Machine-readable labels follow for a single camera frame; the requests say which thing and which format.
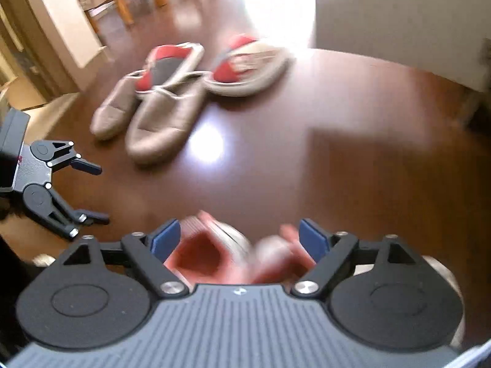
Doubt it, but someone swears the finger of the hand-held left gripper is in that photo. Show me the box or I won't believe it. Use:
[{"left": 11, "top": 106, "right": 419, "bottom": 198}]
[
  {"left": 42, "top": 186, "right": 110, "bottom": 240},
  {"left": 48, "top": 141, "right": 103, "bottom": 176}
]

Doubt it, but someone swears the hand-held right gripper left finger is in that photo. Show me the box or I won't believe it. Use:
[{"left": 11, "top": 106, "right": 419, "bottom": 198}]
[{"left": 57, "top": 218, "right": 190, "bottom": 298}]

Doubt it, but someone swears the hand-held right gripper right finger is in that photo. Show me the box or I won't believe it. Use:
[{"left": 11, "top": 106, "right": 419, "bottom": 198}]
[{"left": 292, "top": 218, "right": 423, "bottom": 298}]

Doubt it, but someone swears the grey plush slipper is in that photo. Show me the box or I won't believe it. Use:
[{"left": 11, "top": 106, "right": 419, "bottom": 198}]
[
  {"left": 125, "top": 71, "right": 211, "bottom": 166},
  {"left": 89, "top": 70, "right": 146, "bottom": 141}
]

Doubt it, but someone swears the red lined beige slipper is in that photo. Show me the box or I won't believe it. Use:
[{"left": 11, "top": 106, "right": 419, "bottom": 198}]
[
  {"left": 134, "top": 42, "right": 205, "bottom": 96},
  {"left": 203, "top": 34, "right": 295, "bottom": 97}
]

